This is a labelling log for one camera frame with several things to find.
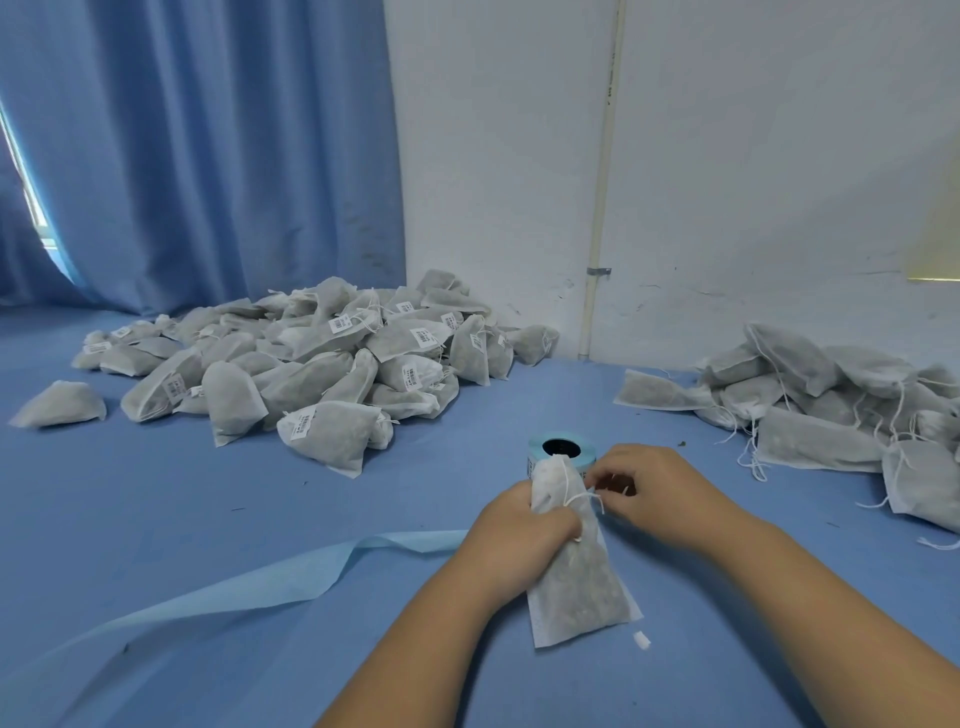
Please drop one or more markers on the white wall pipe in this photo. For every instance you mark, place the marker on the white wall pipe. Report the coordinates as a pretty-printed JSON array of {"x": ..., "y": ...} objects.
[{"x": 603, "y": 165}]

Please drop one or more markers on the lone white pouch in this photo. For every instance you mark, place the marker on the lone white pouch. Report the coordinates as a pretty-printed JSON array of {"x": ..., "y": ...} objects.
[{"x": 57, "y": 405}]

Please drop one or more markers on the person's right forearm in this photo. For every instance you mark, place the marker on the person's right forearm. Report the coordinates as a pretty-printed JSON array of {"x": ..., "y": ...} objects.
[{"x": 848, "y": 630}]

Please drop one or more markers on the pile of unlabelled herb bags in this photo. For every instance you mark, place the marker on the pile of unlabelled herb bags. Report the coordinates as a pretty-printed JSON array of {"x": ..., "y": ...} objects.
[{"x": 825, "y": 413}]

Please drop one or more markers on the person's left hand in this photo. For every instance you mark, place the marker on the person's left hand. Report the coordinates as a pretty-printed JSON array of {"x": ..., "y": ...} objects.
[{"x": 510, "y": 548}]

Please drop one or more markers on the person's right hand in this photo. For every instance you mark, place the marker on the person's right hand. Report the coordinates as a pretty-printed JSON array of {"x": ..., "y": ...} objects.
[{"x": 660, "y": 495}]

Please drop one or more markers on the white drawstring pouch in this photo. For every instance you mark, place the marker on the white drawstring pouch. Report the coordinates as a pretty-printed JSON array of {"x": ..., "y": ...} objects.
[{"x": 578, "y": 578}]

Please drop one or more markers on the blue curtain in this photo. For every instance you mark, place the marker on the blue curtain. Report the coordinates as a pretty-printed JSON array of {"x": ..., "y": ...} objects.
[{"x": 195, "y": 143}]

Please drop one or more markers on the person's left forearm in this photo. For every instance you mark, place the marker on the person's left forearm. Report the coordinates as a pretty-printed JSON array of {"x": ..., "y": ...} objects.
[{"x": 413, "y": 668}]

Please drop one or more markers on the pile of labelled herb bags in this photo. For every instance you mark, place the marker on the pile of labelled herb bags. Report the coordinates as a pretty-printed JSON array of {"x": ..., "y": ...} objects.
[{"x": 300, "y": 368}]

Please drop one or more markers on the blue label roll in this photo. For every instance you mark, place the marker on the blue label roll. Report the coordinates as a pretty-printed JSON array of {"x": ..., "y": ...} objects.
[{"x": 561, "y": 447}]

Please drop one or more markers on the small white paper scrap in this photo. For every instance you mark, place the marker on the small white paper scrap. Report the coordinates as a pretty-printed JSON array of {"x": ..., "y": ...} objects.
[{"x": 641, "y": 639}]

